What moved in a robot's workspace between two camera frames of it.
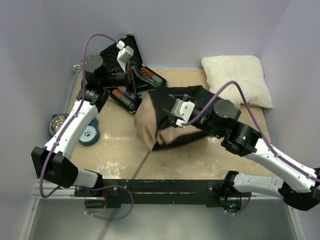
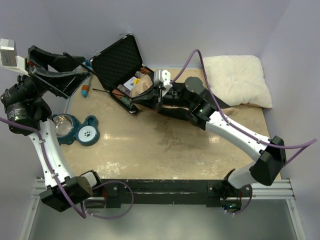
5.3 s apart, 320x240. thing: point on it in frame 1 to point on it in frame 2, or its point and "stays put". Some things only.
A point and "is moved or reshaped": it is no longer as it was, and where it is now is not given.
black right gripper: [185, 96] to [158, 98]
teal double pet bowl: [90, 137] stays put
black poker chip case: [126, 77] stays put
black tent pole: [112, 213] to [89, 68]
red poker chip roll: [146, 72] stays put
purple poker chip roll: [129, 95] to [123, 89]
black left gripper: [137, 88] to [63, 82]
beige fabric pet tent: [157, 127] is moved or reshaped
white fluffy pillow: [247, 70] stays put
